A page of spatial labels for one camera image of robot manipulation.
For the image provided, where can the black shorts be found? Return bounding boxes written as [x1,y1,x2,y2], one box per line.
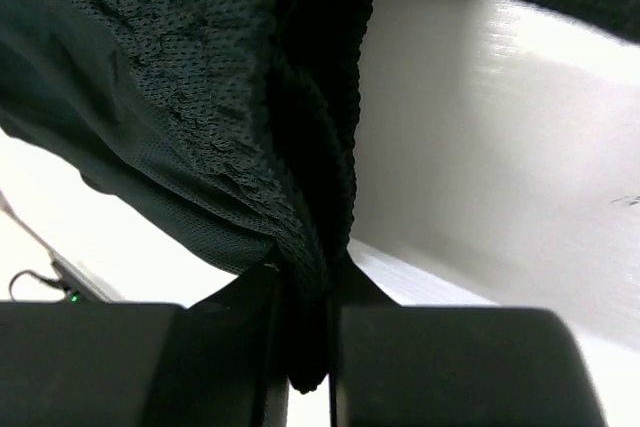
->
[1,0,639,393]

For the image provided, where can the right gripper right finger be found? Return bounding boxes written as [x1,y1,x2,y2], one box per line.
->
[328,256,605,427]

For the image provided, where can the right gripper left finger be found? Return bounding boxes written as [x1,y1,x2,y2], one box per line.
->
[1,267,288,427]

